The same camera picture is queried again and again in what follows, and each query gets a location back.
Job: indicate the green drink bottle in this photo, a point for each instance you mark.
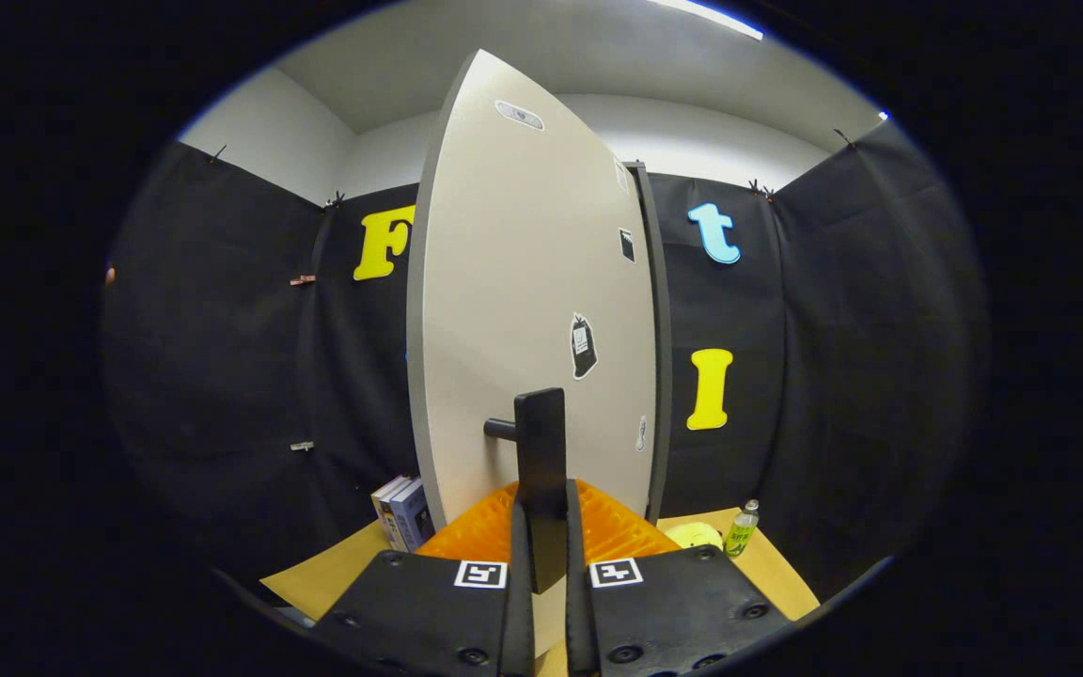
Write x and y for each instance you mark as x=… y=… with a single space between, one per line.
x=742 y=531

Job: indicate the beige shoe cabinet door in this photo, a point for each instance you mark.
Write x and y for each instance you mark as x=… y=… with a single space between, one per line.
x=523 y=282

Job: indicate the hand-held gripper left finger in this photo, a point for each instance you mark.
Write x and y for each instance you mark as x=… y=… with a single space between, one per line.
x=429 y=602

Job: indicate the yellow object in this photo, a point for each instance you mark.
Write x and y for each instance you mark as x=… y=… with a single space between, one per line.
x=692 y=536

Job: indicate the blue book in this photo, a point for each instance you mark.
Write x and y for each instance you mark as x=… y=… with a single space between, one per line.
x=412 y=515

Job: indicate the black backdrop cloth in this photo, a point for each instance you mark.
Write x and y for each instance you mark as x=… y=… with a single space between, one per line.
x=833 y=329

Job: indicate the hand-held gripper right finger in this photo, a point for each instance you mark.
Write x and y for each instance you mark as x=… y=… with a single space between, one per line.
x=673 y=606

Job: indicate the black spring clip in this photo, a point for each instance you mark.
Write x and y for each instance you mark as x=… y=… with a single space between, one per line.
x=844 y=139
x=759 y=189
x=334 y=199
x=218 y=151

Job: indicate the ceiling light strip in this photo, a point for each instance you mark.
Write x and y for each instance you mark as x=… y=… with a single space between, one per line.
x=706 y=17

